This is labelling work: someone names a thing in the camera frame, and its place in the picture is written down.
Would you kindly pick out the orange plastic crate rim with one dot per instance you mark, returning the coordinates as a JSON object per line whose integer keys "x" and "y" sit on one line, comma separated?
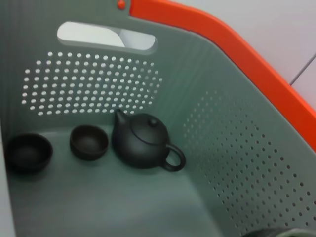
{"x": 197, "y": 19}

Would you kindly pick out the black clay teapot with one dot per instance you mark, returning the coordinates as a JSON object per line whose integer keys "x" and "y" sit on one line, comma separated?
{"x": 143, "y": 145}

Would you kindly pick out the grey-green perforated storage bin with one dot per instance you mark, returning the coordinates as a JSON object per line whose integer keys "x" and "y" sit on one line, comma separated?
{"x": 123, "y": 197}

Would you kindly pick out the small dark clay cup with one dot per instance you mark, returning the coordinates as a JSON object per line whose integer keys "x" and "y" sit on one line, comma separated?
{"x": 89, "y": 144}
{"x": 28, "y": 153}

